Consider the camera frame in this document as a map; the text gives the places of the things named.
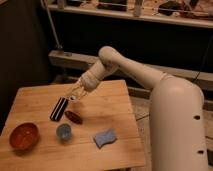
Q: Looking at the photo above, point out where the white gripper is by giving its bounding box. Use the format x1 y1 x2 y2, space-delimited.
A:
66 70 101 101

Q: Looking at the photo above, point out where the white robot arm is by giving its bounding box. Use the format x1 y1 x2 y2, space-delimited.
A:
67 46 208 171

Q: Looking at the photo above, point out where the black white striped block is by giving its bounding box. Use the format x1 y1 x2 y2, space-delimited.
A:
50 97 68 122

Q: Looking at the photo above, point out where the dark red oval object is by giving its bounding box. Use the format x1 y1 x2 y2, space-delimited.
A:
65 111 83 124

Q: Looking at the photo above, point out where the blue cup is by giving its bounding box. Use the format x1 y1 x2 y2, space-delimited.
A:
56 123 71 141

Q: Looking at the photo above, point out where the orange bowl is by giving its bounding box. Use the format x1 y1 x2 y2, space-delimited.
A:
9 122 40 150

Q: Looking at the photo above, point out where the cluttered wooden shelf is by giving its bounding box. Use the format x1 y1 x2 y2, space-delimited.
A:
43 0 213 29

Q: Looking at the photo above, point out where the black box on floor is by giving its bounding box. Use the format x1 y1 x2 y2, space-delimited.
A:
207 149 213 167

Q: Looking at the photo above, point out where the black floor cable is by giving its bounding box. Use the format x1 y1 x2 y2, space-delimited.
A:
134 33 213 121

